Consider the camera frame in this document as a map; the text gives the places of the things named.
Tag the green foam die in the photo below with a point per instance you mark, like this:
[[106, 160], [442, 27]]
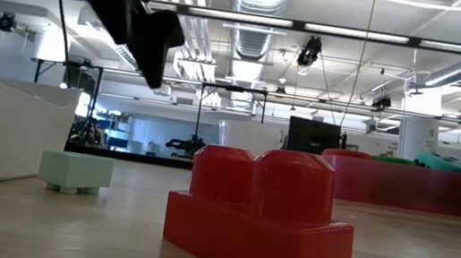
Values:
[[393, 160]]

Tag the black idle robot arm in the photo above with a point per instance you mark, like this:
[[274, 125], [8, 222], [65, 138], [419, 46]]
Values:
[[187, 144]]

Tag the black light bar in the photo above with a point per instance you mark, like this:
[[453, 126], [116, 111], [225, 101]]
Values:
[[299, 25]]

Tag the white cup with face print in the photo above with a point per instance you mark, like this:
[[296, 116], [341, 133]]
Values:
[[247, 138]]

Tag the pale teal toy cube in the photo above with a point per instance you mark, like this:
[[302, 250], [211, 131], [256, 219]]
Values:
[[75, 170]]

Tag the white round column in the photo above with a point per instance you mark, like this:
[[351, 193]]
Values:
[[416, 141]]

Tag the black computer monitor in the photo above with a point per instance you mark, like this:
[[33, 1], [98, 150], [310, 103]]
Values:
[[313, 134]]

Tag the pink plastic tray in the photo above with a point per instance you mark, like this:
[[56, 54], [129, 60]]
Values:
[[403, 187]]

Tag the red foam die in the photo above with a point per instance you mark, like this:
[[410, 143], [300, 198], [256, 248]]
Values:
[[346, 154]]

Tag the red two-stud toy block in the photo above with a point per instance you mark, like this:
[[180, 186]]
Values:
[[260, 241]]

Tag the black frame stand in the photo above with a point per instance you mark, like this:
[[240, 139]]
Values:
[[199, 111], [98, 83]]

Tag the silver ventilation duct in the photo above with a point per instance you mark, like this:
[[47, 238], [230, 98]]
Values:
[[254, 42]]

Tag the black table frame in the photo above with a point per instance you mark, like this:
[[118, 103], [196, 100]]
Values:
[[140, 158]]

